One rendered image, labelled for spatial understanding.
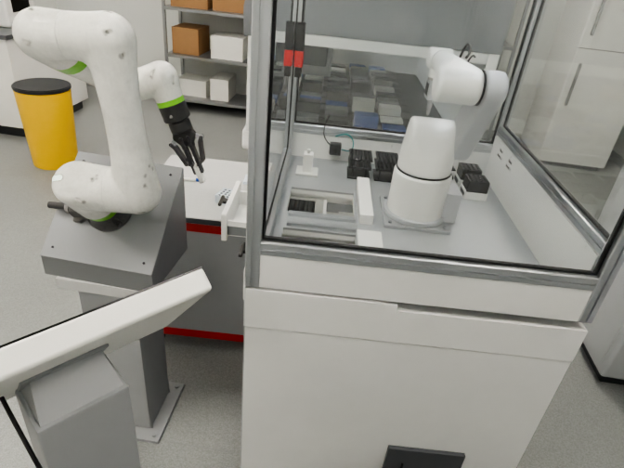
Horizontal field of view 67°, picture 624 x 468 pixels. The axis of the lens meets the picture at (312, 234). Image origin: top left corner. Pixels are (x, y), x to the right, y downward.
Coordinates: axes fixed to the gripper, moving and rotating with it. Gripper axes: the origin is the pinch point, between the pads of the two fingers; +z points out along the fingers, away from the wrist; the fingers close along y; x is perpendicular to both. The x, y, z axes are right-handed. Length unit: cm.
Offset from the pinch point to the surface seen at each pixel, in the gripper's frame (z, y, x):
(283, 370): 48, -24, 55
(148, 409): 77, 42, 35
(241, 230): 19.8, -12.1, 12.9
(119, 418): 9, -7, 100
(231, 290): 61, 11, -11
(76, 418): 2, -5, 105
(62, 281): 12, 42, 38
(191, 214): 20.8, 15.0, -12.7
